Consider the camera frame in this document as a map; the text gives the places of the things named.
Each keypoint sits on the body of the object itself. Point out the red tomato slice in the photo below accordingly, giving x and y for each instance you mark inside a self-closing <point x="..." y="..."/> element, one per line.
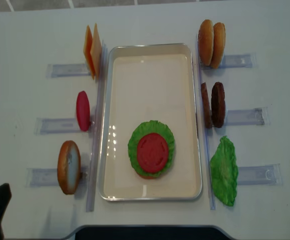
<point x="83" y="111"/>
<point x="152" y="153"/>

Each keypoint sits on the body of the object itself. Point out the clear holder for tomato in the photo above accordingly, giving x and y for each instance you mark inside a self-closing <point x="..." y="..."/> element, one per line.
<point x="45" y="126"/>

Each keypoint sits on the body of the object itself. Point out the green lettuce leaf on bun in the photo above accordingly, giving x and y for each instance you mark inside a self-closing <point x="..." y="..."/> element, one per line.
<point x="152" y="126"/>

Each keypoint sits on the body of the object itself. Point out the left orange cheese slice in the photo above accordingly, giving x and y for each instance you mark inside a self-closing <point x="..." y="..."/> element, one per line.
<point x="87" y="51"/>

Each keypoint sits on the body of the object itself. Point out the inner brown meat patty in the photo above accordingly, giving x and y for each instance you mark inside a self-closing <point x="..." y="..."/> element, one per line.
<point x="206" y="106"/>

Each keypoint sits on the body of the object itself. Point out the brown meat patty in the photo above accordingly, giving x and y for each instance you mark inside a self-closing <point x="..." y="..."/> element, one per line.
<point x="218" y="105"/>
<point x="206" y="106"/>

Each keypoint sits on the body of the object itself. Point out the standing green lettuce leaf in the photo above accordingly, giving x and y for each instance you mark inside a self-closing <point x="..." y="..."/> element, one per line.
<point x="224" y="172"/>

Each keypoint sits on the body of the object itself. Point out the outer brown meat patty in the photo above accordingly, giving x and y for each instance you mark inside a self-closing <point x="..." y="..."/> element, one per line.
<point x="218" y="105"/>

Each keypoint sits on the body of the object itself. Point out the clear holder for lettuce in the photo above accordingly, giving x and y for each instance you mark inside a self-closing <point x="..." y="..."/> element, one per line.
<point x="257" y="175"/>

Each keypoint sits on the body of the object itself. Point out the clear holder for patties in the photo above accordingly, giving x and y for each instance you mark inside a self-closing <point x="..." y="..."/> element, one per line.
<point x="256" y="116"/>

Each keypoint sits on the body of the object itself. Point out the clear holder for left bun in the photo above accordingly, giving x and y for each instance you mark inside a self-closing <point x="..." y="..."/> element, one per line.
<point x="42" y="177"/>

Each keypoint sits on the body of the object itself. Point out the bun half left rack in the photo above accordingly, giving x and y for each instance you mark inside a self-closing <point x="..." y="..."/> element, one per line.
<point x="69" y="167"/>

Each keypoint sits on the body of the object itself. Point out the bun half rack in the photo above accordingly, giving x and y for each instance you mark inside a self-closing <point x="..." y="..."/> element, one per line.
<point x="205" y="41"/>
<point x="69" y="167"/>
<point x="218" y="44"/>

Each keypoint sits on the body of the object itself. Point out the bottom bun on tray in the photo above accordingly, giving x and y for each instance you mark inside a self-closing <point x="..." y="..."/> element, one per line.
<point x="145" y="176"/>

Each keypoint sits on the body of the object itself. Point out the black base at table edge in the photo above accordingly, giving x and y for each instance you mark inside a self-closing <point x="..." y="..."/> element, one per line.
<point x="151" y="233"/>

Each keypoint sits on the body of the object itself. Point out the white rectangular tray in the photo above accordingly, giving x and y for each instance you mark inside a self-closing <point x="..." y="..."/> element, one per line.
<point x="146" y="83"/>

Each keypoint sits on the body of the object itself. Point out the inner bun half right rack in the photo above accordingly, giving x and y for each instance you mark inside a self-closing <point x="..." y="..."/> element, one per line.
<point x="205" y="41"/>

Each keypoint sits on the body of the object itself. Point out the clear holder for buns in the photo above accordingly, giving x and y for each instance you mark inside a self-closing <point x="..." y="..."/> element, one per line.
<point x="246" y="60"/>

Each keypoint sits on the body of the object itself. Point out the outer bun half right rack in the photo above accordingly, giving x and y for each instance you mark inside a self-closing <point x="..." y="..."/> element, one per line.
<point x="218" y="44"/>

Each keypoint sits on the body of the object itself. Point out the clear rail left side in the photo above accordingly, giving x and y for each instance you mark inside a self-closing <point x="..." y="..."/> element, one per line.
<point x="97" y="131"/>

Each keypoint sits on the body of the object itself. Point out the clear rail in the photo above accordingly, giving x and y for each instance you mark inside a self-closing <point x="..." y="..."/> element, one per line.
<point x="205" y="132"/>
<point x="97" y="131"/>

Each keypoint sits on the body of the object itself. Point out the clear rail right side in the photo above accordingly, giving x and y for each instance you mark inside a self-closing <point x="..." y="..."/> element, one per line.
<point x="205" y="132"/>

